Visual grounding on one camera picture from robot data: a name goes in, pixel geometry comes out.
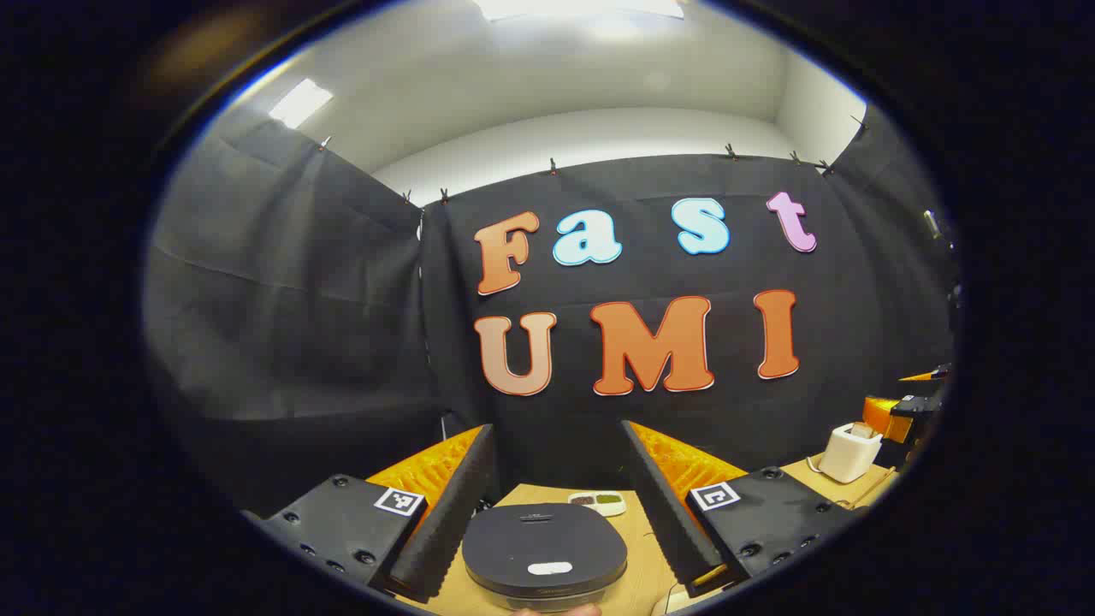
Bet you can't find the white toaster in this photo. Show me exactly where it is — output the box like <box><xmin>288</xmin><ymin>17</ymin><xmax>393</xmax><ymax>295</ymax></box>
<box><xmin>817</xmin><ymin>422</ymin><xmax>884</xmax><ymax>484</ymax></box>

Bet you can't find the dark grey rice cooker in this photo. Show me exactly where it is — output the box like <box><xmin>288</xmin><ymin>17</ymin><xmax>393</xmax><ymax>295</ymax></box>
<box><xmin>462</xmin><ymin>503</ymin><xmax>630</xmax><ymax>613</ymax></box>

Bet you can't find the ceiling light panel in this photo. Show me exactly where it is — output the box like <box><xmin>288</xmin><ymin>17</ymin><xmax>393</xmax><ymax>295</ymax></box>
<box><xmin>269</xmin><ymin>79</ymin><xmax>334</xmax><ymax>129</ymax></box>

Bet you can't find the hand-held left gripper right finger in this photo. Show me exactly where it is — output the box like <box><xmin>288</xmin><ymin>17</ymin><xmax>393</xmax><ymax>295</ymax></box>
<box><xmin>620</xmin><ymin>419</ymin><xmax>865</xmax><ymax>593</ymax></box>

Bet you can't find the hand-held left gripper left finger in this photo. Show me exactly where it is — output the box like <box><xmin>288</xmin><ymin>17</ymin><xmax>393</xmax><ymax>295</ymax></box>
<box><xmin>244</xmin><ymin>423</ymin><xmax>499</xmax><ymax>604</ymax></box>

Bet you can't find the small white divided dish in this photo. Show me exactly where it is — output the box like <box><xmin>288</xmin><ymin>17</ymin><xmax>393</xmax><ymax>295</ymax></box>
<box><xmin>568</xmin><ymin>490</ymin><xmax>627</xmax><ymax>518</ymax></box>

